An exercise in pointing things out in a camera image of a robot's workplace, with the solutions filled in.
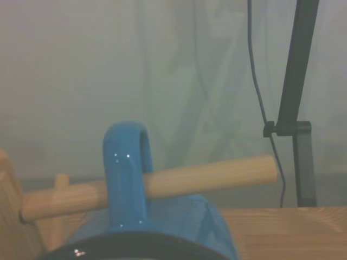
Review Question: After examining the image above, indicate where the blue enamel mug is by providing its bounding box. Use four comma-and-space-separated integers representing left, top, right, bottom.
40, 121, 241, 260

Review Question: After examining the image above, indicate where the wooden mug tree black base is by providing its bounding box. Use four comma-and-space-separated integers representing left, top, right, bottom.
0, 148, 279, 260

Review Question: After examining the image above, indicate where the thin black cable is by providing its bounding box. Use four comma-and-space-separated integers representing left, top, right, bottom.
246, 0, 287, 208

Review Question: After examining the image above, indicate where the black camera stand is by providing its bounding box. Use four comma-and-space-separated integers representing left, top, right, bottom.
263, 0, 320, 208

